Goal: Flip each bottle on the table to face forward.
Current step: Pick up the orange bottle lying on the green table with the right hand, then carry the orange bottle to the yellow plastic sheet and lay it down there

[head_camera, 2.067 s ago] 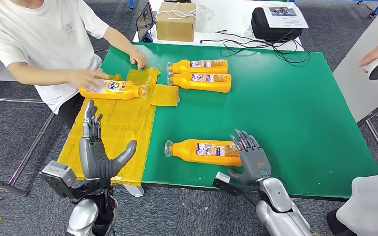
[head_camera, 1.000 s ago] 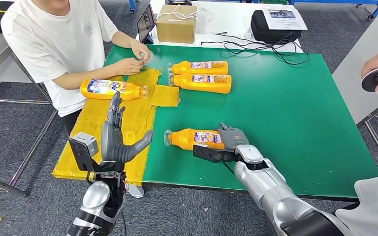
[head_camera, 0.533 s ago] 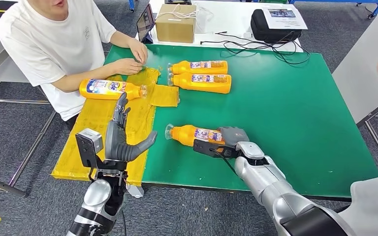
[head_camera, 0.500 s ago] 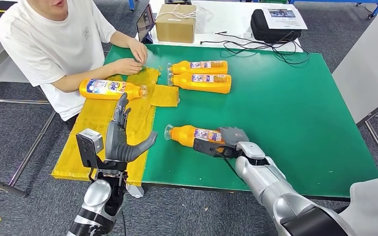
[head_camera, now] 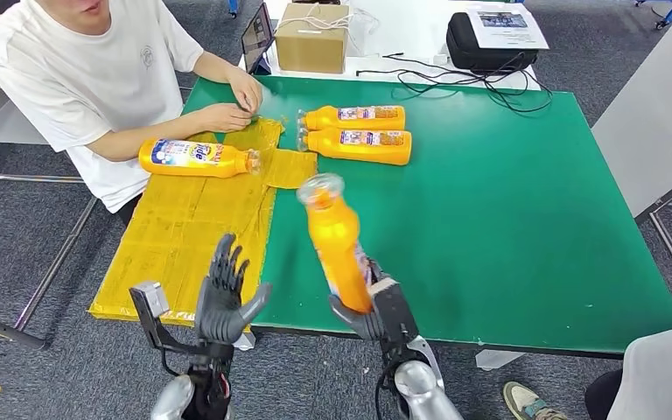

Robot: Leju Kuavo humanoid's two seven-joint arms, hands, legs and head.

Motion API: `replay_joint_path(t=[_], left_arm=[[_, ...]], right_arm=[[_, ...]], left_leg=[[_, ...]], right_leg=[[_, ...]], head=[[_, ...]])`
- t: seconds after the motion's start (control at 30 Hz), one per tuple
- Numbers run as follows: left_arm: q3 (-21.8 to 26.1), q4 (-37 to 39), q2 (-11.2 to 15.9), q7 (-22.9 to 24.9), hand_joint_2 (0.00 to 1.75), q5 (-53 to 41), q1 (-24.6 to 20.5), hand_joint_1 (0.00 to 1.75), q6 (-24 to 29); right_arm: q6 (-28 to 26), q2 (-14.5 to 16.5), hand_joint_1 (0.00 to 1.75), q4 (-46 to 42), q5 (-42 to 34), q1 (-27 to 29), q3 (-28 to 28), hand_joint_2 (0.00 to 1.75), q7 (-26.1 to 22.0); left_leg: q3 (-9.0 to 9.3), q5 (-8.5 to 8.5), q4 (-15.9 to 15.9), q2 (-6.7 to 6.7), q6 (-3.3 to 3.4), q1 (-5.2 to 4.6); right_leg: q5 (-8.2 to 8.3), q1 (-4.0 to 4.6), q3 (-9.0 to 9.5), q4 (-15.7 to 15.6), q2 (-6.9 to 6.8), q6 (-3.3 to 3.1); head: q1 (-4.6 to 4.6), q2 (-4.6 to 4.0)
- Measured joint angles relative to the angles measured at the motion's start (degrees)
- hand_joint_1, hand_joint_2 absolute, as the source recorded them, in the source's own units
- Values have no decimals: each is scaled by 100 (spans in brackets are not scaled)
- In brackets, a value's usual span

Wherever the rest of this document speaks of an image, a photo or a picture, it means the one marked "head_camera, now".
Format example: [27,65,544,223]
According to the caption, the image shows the black carry case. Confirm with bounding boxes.
[445,11,540,74]

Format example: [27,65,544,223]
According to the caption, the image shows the brown cardboard box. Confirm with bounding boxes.
[274,3,351,74]

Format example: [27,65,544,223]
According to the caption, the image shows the person's right hand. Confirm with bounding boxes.
[196,102,255,135]

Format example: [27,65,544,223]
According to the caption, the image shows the white table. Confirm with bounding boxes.
[263,0,542,92]

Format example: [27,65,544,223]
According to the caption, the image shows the orange detergent bottle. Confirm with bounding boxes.
[296,105,407,133]
[137,137,263,179]
[296,127,413,167]
[296,172,375,315]

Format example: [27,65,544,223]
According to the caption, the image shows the person's left hand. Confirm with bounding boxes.
[224,66,264,116]

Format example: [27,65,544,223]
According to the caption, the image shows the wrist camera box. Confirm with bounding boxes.
[368,276,421,349]
[129,281,210,358]

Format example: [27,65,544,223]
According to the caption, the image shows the blue metal frame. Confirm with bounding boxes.
[634,0,672,30]

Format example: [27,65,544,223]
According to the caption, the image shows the printed white paper sheet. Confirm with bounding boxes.
[466,4,550,51]

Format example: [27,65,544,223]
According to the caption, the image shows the white string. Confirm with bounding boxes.
[278,3,381,35]

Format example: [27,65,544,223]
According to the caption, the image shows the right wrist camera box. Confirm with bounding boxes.
[368,276,421,349]

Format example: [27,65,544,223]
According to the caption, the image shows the yellow taped mat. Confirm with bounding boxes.
[87,117,319,334]

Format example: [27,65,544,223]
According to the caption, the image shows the black cable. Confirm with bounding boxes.
[356,52,555,114]

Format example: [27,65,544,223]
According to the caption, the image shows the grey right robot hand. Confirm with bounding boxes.
[328,257,387,343]

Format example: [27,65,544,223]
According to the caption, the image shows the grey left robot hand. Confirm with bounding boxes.
[195,233,272,347]

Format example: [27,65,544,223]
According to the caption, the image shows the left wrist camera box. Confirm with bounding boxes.
[129,281,210,358]

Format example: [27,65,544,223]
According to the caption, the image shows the beige and teal shoe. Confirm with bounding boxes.
[502,381,569,420]

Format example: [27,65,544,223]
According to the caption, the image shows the grey table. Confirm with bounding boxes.
[591,6,672,317]

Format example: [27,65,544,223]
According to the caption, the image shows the black tablet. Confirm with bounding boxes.
[240,3,275,76]

